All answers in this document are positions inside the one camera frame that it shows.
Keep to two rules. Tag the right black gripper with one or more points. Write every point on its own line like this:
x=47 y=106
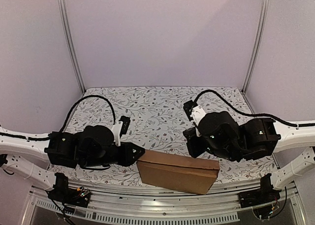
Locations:
x=192 y=140

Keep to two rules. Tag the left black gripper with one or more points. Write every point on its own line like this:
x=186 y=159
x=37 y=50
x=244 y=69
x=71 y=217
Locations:
x=138 y=156

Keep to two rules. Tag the brown cardboard paper box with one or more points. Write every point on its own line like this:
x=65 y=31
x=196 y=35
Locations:
x=177 y=173

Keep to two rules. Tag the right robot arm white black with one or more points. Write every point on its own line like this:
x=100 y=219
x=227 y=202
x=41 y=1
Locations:
x=261 y=137

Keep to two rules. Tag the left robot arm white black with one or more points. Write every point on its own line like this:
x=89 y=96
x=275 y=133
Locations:
x=57 y=148

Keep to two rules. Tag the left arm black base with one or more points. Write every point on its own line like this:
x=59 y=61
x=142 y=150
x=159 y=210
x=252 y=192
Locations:
x=61 y=192

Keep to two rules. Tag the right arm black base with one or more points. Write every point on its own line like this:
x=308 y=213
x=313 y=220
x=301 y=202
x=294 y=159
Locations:
x=264 y=194

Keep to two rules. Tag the floral patterned table mat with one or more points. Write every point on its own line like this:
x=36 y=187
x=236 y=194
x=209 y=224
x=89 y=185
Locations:
x=157 y=123

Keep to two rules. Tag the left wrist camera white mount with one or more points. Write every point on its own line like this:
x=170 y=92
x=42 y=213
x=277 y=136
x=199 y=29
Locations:
x=120 y=128

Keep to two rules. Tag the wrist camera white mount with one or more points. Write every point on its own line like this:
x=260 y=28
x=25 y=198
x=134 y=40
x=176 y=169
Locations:
x=120 y=128
x=195 y=113

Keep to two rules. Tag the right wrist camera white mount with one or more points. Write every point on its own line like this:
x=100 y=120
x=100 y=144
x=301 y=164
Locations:
x=195 y=113

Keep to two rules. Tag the front aluminium rail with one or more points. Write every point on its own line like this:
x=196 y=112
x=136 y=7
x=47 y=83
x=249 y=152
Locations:
x=131 y=205

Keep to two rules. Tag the right aluminium frame post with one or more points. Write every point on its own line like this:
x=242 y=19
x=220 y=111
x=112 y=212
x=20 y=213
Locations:
x=256 y=45

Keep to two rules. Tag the aluminium frame post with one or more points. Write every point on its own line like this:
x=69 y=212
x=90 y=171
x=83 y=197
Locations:
x=256 y=45
x=70 y=45

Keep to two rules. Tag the left aluminium frame post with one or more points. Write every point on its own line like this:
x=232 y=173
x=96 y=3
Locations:
x=70 y=45

